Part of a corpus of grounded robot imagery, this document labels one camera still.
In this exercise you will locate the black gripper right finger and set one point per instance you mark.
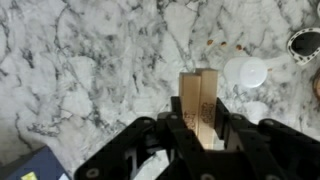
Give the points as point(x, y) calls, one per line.
point(273, 150)

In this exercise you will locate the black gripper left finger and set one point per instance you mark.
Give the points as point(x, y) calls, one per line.
point(133, 150)

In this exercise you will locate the wooden block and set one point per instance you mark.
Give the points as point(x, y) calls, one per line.
point(199, 96)

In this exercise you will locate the brown ceramic cup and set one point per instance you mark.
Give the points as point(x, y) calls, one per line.
point(316, 88)

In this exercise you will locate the clear plastic cup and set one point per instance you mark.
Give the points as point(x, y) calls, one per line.
point(251, 72)

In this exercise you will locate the dark blue cardboard box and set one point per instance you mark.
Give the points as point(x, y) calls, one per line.
point(36, 166)

